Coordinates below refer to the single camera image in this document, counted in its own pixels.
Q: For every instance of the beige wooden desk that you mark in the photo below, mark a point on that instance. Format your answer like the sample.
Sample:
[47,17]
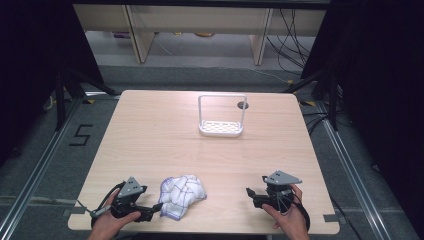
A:
[200,20]

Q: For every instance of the dark curtain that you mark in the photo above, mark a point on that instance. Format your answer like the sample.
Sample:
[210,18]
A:
[383,83]
[33,66]

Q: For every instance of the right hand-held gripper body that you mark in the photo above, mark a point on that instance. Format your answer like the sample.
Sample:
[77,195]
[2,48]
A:
[279,186]

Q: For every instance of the person's right hand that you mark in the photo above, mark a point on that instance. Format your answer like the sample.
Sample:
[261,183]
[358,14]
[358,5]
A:
[290,220]

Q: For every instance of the aluminium floor rail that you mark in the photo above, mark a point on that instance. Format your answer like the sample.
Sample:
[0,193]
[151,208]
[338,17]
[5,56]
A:
[353,173]
[36,170]

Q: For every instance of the black metal stand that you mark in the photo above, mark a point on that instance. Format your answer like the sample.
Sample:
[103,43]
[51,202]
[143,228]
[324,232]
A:
[60,100]
[332,100]

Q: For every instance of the white cloth with purple lines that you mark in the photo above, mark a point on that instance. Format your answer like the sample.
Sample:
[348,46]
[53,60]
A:
[182,197]

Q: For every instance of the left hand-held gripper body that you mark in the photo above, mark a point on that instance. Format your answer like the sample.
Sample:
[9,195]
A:
[131,188]

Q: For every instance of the person's left hand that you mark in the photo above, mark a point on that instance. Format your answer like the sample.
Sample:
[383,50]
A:
[107,225]

